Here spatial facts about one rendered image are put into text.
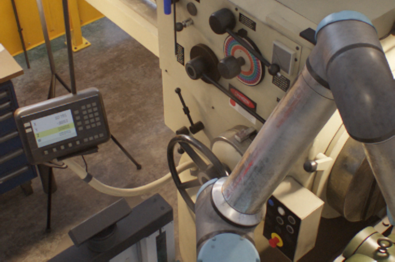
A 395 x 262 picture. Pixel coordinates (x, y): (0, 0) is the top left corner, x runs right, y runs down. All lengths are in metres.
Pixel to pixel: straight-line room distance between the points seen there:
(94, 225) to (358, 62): 0.60
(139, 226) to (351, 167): 0.87
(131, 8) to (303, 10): 1.40
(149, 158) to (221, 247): 2.47
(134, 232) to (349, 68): 0.57
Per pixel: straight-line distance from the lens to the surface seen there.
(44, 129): 2.40
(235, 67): 1.84
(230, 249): 1.46
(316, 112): 1.28
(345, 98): 1.14
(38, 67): 4.71
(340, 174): 2.03
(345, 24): 1.22
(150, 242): 1.40
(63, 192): 3.79
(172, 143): 2.03
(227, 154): 2.02
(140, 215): 1.36
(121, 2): 3.07
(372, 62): 1.14
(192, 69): 2.03
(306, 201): 1.96
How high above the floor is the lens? 2.86
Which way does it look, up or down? 43 degrees down
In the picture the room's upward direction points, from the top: straight up
